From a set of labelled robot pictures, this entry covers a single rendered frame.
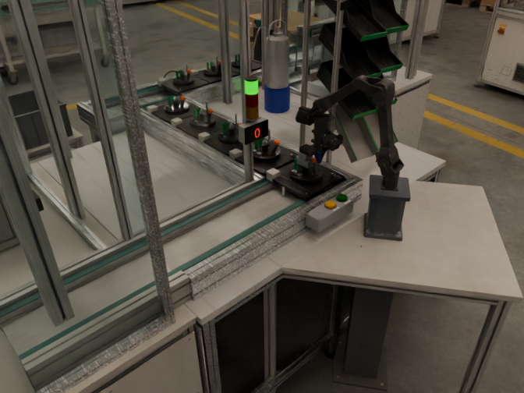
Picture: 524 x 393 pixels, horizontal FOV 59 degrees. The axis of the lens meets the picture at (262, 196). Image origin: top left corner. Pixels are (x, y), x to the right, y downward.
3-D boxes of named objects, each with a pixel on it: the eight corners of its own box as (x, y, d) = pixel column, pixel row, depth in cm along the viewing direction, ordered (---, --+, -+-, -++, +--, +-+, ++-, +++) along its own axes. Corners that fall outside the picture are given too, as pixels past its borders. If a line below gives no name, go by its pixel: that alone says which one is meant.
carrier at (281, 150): (301, 159, 214) (302, 134, 207) (263, 177, 201) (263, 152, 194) (266, 142, 229) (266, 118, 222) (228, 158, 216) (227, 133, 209)
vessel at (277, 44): (293, 85, 278) (295, 19, 258) (277, 91, 271) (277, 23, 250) (277, 79, 287) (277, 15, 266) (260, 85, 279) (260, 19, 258)
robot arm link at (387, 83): (394, 77, 157) (377, 78, 161) (386, 83, 152) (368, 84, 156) (400, 164, 171) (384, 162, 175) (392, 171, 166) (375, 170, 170)
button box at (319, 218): (352, 211, 187) (354, 199, 184) (318, 233, 176) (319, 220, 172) (339, 204, 192) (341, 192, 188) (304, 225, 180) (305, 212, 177)
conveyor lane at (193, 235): (342, 196, 203) (345, 178, 198) (183, 291, 157) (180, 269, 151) (296, 173, 221) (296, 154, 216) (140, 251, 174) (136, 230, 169)
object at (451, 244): (520, 303, 154) (523, 297, 152) (256, 270, 170) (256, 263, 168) (480, 191, 211) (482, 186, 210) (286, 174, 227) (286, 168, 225)
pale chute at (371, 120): (392, 144, 217) (398, 141, 213) (372, 152, 211) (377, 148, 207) (368, 91, 220) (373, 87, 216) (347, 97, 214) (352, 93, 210)
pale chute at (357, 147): (373, 155, 209) (379, 151, 205) (351, 163, 203) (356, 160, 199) (348, 100, 212) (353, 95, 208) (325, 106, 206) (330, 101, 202)
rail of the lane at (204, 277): (360, 198, 202) (363, 177, 196) (194, 301, 153) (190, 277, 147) (351, 193, 206) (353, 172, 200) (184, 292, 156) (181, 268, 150)
